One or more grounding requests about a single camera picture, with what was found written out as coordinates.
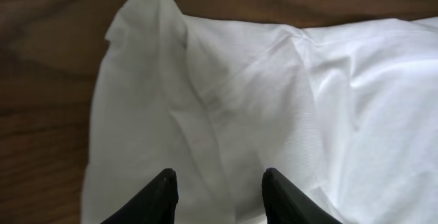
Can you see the white printed t-shirt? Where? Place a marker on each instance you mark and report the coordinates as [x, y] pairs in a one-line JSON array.
[[347, 113]]

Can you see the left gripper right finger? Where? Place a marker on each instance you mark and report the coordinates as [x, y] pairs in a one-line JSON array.
[[285, 203]]

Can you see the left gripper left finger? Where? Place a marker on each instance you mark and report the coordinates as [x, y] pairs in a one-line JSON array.
[[154, 204]]

